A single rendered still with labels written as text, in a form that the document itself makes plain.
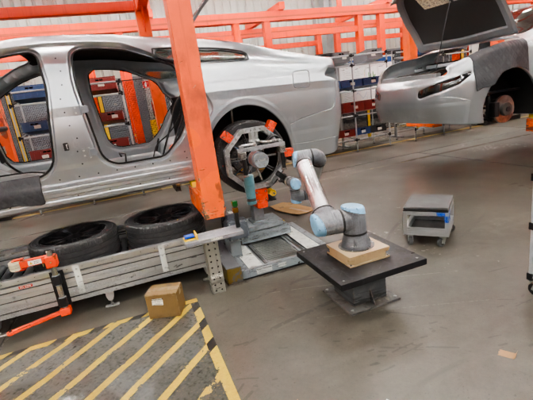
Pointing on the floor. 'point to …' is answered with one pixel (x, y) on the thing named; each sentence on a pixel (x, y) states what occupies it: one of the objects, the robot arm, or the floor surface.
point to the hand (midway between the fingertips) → (278, 176)
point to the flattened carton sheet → (292, 208)
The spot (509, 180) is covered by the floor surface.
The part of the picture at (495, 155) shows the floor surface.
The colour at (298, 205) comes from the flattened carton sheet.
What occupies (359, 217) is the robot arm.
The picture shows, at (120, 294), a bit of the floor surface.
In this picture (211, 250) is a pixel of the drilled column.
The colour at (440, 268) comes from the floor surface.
